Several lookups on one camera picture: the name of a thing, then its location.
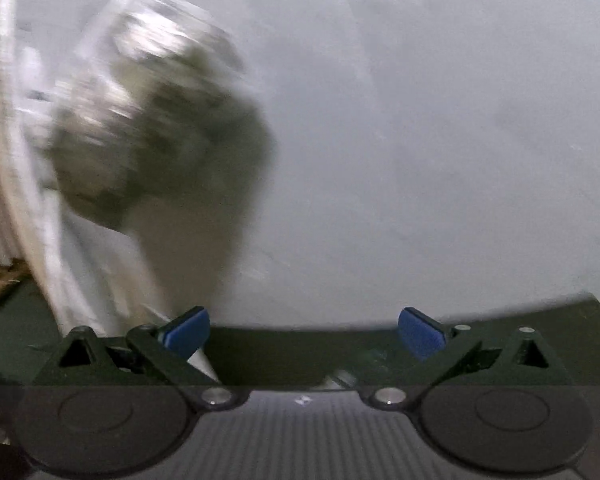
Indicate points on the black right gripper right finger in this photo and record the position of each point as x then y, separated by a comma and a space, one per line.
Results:
475, 355

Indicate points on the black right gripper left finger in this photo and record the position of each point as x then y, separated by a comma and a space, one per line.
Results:
147, 355

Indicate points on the clear bag of greens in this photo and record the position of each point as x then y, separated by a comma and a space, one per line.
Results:
155, 105

